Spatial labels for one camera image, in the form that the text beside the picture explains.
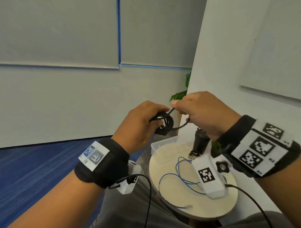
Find person's right hand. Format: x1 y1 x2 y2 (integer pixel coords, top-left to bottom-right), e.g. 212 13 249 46
171 91 242 141

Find person's left hand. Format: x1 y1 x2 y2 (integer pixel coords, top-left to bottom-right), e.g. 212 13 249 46
111 101 170 155

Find clear plastic storage bin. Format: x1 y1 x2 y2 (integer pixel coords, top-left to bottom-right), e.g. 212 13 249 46
150 135 180 156

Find long black cable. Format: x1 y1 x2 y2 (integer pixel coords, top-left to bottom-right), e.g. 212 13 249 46
149 107 190 136

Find blue network cable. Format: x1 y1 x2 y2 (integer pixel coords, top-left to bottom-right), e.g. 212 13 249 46
158 157 207 210

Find person's left forearm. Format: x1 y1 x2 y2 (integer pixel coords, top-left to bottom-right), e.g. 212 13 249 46
7 170 105 228

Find person's right forearm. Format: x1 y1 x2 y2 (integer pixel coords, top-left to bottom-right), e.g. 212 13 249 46
255 155 301 228

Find person's dark trousers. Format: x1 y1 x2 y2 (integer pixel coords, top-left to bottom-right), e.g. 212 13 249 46
90 178 296 228

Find black tumbler with lid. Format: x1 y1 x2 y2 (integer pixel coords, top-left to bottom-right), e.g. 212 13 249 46
192 128 210 155

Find black marker wristband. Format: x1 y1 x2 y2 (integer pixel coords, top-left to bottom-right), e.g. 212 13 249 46
74 138 130 189
217 114 301 178

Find small potted grass plant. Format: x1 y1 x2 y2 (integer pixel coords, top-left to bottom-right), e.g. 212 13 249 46
210 140 222 158

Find large leafy green plant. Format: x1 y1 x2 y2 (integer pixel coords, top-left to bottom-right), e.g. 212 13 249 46
169 72 192 128

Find round white table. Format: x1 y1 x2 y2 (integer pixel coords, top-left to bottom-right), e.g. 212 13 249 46
149 141 238 220

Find white wall whiteboard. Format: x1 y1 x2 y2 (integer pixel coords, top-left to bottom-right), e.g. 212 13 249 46
240 0 301 100

